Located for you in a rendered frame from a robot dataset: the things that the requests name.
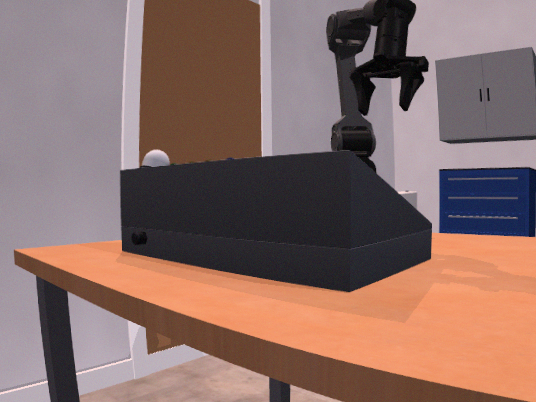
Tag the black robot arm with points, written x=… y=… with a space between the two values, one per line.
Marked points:
x=392 y=19

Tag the black angled console housing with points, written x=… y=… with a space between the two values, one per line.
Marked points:
x=322 y=219

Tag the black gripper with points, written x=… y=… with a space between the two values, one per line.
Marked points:
x=390 y=52

